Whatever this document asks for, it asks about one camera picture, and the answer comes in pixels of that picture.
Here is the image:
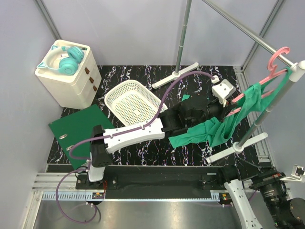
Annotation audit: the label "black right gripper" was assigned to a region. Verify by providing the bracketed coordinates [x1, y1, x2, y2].
[235, 156, 289, 227]

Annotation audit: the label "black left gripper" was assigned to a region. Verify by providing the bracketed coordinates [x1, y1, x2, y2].
[187, 89, 237, 128]

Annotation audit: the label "green tank top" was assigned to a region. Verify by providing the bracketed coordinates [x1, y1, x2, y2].
[169, 67, 292, 148]

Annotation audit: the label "pink plastic hanger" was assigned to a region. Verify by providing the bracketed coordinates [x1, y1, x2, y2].
[227, 46, 290, 117]

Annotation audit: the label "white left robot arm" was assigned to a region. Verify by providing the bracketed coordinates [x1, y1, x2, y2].
[86, 96, 237, 189]

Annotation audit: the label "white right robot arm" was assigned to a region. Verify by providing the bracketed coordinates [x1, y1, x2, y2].
[216, 165, 305, 229]

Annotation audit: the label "white perforated plastic basket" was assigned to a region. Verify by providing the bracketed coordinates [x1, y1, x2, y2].
[104, 80, 161, 126]

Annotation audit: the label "silver clothes rack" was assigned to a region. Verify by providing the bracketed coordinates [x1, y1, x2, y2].
[151, 0, 305, 165]

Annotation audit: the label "white drawer cabinet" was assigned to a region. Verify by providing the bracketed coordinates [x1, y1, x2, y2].
[35, 40, 102, 109]

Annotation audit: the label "teal cat-ear headphones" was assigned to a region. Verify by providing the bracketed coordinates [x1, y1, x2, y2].
[36, 45, 84, 75]

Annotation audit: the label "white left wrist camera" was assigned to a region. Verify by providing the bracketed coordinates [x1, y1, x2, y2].
[212, 79, 236, 107]

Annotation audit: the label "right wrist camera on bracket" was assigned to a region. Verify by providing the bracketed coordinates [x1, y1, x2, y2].
[280, 164, 305, 183]

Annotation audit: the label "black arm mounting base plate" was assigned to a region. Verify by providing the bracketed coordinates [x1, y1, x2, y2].
[76, 166, 240, 200]

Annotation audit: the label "green ring binder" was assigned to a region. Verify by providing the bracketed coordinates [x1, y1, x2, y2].
[47, 104, 114, 169]

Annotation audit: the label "white slotted cable duct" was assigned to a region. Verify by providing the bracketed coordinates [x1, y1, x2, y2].
[42, 192, 221, 201]

